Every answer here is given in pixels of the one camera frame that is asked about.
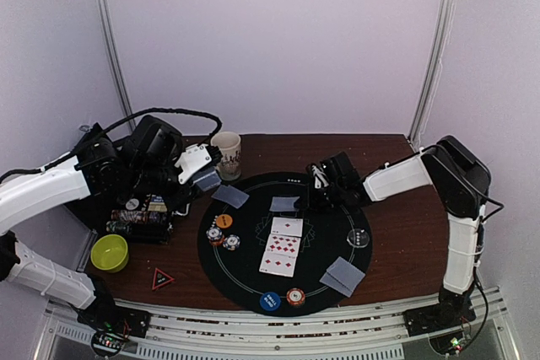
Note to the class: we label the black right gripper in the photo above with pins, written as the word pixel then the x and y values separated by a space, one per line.
pixel 320 193

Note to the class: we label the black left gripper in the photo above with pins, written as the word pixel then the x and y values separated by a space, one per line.
pixel 176 201

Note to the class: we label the blue playing card deck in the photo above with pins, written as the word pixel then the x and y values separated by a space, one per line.
pixel 208 180

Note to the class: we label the blue card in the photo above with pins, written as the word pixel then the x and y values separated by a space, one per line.
pixel 231 196
pixel 342 277

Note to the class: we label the nine of diamonds card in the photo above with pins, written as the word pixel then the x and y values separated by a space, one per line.
pixel 283 244

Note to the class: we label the orange big blind button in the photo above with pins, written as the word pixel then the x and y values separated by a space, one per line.
pixel 224 221

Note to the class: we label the blue white poker chip stack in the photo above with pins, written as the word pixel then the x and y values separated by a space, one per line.
pixel 215 236

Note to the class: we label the three of diamonds card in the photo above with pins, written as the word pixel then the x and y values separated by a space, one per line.
pixel 277 264

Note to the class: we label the dark white poker chip stack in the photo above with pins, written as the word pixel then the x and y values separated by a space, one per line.
pixel 231 242

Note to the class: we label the red poker chip stack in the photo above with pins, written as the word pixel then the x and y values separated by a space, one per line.
pixel 295 297

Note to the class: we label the blue small blind button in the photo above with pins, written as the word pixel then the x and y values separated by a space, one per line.
pixel 270 302

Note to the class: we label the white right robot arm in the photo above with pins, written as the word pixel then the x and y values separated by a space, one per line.
pixel 460 180

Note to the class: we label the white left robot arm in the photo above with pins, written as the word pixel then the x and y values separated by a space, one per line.
pixel 26 197

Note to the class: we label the texas holdem card box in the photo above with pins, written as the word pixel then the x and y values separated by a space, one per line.
pixel 156 204

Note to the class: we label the white dealer button in case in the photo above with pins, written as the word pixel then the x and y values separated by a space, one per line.
pixel 132 204

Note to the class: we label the clear dealer button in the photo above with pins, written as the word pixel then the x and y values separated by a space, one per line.
pixel 358 238

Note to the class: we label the black poker chip case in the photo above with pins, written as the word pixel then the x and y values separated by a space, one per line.
pixel 139 221

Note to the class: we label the white floral mug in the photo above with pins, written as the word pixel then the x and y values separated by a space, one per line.
pixel 229 144

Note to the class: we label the round black poker mat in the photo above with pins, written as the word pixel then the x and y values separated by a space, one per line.
pixel 236 273

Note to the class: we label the lime green bowl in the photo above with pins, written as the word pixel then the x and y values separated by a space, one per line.
pixel 110 253

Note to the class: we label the red black triangle token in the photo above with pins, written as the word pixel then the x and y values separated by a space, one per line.
pixel 161 279

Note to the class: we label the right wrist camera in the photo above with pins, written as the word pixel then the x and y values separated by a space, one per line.
pixel 318 178

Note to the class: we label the left aluminium frame post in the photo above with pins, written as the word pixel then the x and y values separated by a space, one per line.
pixel 113 57

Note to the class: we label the aluminium frame post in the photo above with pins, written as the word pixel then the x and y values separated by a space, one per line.
pixel 433 71
pixel 113 57

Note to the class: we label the aluminium front rail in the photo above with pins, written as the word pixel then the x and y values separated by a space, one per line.
pixel 371 331

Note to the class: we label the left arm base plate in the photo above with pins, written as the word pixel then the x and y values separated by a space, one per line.
pixel 123 322

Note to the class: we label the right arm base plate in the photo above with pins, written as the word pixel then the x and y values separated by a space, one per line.
pixel 434 318

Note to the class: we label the right aluminium frame post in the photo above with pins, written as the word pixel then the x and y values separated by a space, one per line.
pixel 433 71

